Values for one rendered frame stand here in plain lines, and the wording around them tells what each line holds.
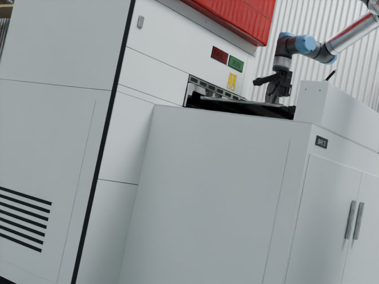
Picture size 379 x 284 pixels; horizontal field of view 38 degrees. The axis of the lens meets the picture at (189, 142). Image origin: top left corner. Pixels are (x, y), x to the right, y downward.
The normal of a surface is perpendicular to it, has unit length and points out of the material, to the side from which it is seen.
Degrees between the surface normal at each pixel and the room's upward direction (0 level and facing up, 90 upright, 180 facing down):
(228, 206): 90
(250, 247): 90
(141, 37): 90
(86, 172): 90
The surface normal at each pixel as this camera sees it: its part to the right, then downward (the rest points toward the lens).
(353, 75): -0.58, -0.16
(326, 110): 0.79, 0.13
